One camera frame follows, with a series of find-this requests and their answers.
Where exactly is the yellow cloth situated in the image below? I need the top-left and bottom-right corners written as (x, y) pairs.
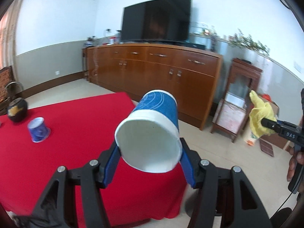
top-left (249, 90), bottom-right (277, 138)

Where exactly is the blue paper cup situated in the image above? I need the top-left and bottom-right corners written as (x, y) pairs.
top-left (114, 89), bottom-right (182, 173)

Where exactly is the person right hand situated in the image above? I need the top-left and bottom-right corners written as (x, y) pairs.
top-left (287, 148), bottom-right (304, 182)

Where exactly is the dark wooden side stand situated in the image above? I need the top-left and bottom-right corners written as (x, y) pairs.
top-left (211, 58), bottom-right (262, 142)

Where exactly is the red tablecloth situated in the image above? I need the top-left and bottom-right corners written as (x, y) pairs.
top-left (1, 93), bottom-right (187, 226)

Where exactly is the green leafy plant branch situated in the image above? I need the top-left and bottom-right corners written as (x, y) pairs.
top-left (229, 29), bottom-right (270, 56)

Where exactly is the black cast iron teapot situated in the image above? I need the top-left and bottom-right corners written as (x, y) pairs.
top-left (5, 81), bottom-right (28, 123)

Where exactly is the wooden sideboard cabinet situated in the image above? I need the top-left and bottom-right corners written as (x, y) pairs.
top-left (83, 43), bottom-right (222, 130)

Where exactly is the wooden bench sofa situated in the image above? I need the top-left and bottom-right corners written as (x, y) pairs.
top-left (0, 66), bottom-right (15, 115)

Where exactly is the small dark side table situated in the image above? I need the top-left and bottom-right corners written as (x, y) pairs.
top-left (82, 48), bottom-right (88, 80)

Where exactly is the black flat screen television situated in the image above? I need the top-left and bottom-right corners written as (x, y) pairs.
top-left (121, 0), bottom-right (192, 42)

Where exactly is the red lidded white jar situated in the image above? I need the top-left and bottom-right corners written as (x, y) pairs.
top-left (109, 36), bottom-right (117, 44)

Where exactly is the beige patterned curtain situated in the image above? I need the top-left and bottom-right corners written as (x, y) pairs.
top-left (0, 0), bottom-right (22, 68)

